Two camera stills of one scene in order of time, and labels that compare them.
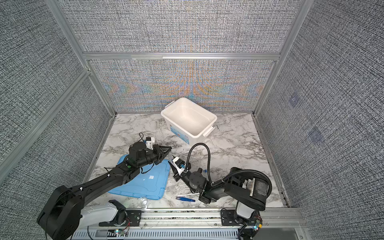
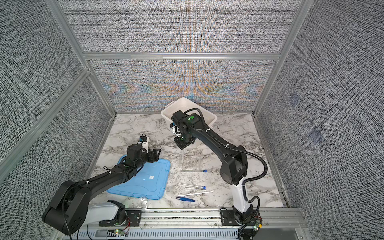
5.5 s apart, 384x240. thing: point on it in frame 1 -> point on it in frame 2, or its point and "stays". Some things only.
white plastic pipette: [198, 193] stays
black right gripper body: [191, 177] -> [183, 141]
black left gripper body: [151, 157] stays
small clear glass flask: [143, 202] stays
